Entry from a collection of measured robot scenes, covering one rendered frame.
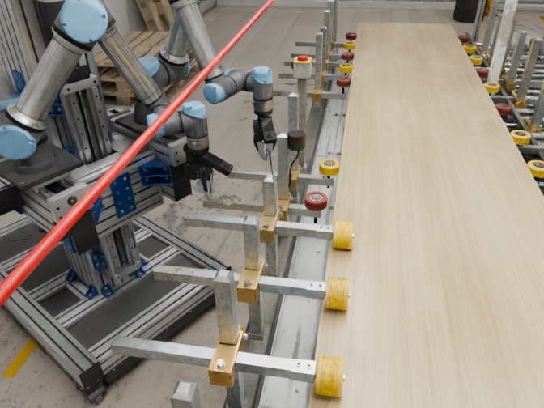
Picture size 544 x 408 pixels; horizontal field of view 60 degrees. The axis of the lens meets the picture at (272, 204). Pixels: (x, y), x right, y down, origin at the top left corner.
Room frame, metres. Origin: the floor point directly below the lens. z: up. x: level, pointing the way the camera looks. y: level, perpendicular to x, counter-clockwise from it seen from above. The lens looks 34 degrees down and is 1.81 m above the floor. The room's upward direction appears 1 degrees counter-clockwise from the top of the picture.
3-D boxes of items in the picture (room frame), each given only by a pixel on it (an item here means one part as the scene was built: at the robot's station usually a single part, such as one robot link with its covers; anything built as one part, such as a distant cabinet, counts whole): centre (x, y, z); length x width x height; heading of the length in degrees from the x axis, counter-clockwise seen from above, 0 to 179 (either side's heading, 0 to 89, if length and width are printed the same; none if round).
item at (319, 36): (2.68, -0.29, 0.91); 0.03 x 0.03 x 0.48; 79
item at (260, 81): (1.69, 0.03, 1.22); 0.09 x 0.08 x 0.11; 58
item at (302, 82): (1.96, -0.14, 0.93); 0.05 x 0.04 x 0.45; 169
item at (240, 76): (1.73, 0.12, 1.21); 0.11 x 0.11 x 0.08; 58
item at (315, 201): (1.39, -0.16, 0.85); 0.08 x 0.08 x 0.11
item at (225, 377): (0.70, 0.11, 0.95); 0.13 x 0.06 x 0.05; 169
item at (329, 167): (1.63, -0.23, 0.85); 0.08 x 0.08 x 0.11
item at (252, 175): (1.67, -0.04, 0.83); 0.43 x 0.03 x 0.04; 79
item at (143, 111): (1.82, 0.48, 1.09); 0.15 x 0.15 x 0.10
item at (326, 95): (2.65, -0.23, 0.81); 0.43 x 0.03 x 0.04; 79
